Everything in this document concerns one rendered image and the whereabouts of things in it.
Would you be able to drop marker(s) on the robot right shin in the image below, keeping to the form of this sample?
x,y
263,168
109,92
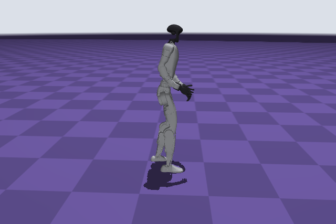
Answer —
x,y
169,146

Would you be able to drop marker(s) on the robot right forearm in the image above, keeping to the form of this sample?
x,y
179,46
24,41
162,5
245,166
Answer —
x,y
166,76

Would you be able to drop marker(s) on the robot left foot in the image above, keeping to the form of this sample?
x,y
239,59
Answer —
x,y
161,158

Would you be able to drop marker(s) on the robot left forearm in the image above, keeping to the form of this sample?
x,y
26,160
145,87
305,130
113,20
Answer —
x,y
175,79

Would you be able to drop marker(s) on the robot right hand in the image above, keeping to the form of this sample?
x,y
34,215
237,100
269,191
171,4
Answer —
x,y
185,89

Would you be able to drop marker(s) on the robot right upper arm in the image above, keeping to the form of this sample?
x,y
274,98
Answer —
x,y
167,51

